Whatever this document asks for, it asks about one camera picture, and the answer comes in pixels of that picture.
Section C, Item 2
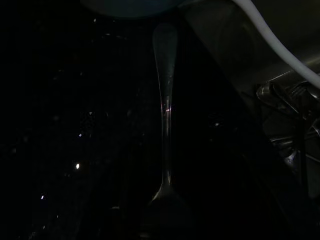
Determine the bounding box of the silver metal spoon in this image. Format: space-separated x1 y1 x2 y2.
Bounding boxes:
147 22 191 233

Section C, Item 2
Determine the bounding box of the stainless steel sink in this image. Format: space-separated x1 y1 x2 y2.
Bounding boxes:
184 0 320 201

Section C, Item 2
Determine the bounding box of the yellow round plate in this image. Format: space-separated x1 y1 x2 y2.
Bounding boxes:
79 0 186 20

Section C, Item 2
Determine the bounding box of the dark metal cutlery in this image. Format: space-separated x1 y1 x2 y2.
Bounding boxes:
256 72 320 166

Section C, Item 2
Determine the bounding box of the white flexible hose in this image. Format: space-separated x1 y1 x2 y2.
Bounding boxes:
228 0 320 90

